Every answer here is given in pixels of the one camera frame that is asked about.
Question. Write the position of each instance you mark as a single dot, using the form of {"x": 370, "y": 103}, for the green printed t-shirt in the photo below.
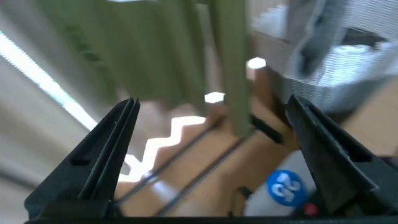
{"x": 149, "y": 46}

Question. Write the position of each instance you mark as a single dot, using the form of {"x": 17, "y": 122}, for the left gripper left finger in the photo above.
{"x": 77, "y": 193}

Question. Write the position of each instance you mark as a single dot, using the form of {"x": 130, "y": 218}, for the white laundry basket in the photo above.
{"x": 357, "y": 68}

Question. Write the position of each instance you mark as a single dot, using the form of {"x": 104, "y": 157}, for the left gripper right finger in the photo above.
{"x": 342, "y": 174}

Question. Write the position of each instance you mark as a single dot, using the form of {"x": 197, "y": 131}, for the black clothes rack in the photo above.
{"x": 267, "y": 129}

